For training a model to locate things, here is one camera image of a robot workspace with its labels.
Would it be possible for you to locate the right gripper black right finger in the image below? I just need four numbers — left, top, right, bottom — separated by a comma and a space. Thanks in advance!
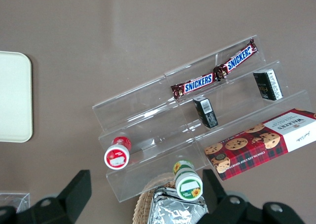
195, 169, 306, 224

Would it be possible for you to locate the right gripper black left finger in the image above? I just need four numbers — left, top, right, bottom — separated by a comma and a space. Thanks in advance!
0, 169, 92, 224

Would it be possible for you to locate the light wicker basket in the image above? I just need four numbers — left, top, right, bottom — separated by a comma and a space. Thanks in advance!
132, 172, 179, 224

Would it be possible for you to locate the cream plastic tray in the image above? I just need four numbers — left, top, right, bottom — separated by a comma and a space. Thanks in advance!
0, 50, 33, 143

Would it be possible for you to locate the green lidded small cup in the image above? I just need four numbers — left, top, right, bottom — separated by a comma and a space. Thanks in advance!
172, 159, 203, 201

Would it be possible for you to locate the aluminium foil container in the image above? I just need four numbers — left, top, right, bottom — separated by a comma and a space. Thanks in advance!
148, 193, 208, 224
153, 185, 207, 207

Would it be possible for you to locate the red lidded small cup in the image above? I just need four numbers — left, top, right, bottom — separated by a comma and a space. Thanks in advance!
103, 132, 133, 170

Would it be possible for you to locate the clear acrylic bottle rack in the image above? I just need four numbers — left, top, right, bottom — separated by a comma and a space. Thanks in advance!
0, 193, 31, 214

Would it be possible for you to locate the Walkers tartan cookie box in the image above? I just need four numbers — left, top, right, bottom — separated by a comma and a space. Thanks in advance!
204, 107, 316, 181

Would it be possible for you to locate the small black box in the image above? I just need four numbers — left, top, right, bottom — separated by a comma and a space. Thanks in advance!
192, 96, 219, 130
253, 68, 284, 101

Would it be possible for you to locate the clear acrylic stepped stand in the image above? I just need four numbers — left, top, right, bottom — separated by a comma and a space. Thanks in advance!
91, 72, 206, 204
164, 35, 316, 182

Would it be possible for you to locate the Snickers chocolate bar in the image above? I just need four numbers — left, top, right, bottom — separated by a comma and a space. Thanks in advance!
170, 73, 217, 100
213, 38, 259, 80

